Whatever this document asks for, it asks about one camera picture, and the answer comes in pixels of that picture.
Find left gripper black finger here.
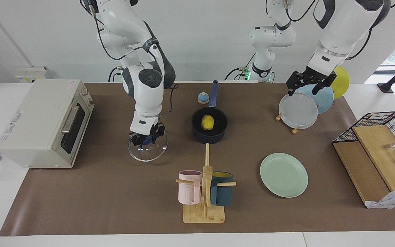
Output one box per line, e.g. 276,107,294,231
312,81,326,96
286,80,301,97

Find glass lid with blue knob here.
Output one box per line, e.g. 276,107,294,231
128,130,168,162

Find yellow potato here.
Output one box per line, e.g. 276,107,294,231
201,115,215,131

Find light blue plate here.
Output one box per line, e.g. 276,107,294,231
295,83,335,114

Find yellow plate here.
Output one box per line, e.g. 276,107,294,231
331,66,350,99

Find grey plate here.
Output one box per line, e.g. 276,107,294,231
279,92,319,130

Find wooden plate rack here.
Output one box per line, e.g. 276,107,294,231
275,111,302,134

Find mint green plate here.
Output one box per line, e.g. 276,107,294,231
260,153,309,198

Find pink mug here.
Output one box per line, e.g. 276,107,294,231
178,170,203,205

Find brown table mat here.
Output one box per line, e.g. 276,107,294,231
0,82,395,236

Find dark teal mug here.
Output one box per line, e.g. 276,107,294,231
210,172,234,207

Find wooden mug tree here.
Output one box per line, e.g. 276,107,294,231
176,143,237,224

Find wooden shelf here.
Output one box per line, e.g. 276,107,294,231
333,125,395,206

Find beige toaster oven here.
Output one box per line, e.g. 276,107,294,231
0,79,95,169

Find white patterned cloth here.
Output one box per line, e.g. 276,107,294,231
366,186,395,209

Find dark pot with purple handle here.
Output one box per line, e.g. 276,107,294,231
191,80,228,144

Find black left base cable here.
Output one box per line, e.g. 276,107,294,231
225,51,257,81

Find black base cable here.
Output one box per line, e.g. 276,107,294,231
225,51,257,81
108,66,122,83

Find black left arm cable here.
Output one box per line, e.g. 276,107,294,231
265,0,373,60

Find black right base cable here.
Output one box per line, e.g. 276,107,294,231
108,66,122,83

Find black wire basket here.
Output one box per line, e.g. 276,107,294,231
332,111,395,162

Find white wall socket box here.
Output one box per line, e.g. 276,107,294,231
15,66,53,84

